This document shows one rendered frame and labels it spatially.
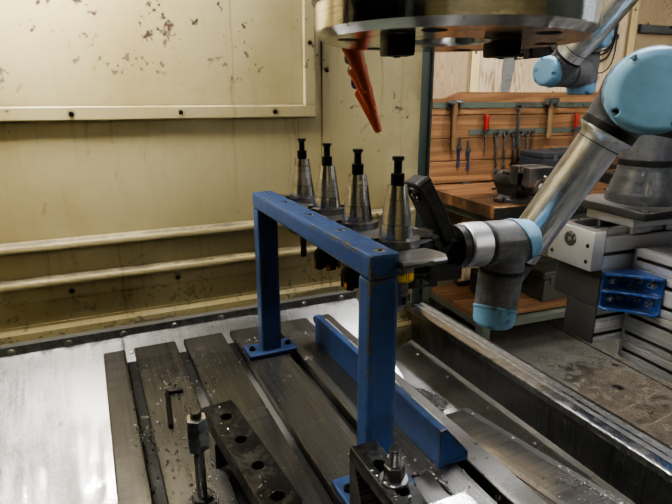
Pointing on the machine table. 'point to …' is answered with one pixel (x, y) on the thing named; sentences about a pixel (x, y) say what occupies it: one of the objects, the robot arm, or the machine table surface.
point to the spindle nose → (456, 23)
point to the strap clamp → (368, 456)
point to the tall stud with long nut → (196, 427)
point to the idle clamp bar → (228, 449)
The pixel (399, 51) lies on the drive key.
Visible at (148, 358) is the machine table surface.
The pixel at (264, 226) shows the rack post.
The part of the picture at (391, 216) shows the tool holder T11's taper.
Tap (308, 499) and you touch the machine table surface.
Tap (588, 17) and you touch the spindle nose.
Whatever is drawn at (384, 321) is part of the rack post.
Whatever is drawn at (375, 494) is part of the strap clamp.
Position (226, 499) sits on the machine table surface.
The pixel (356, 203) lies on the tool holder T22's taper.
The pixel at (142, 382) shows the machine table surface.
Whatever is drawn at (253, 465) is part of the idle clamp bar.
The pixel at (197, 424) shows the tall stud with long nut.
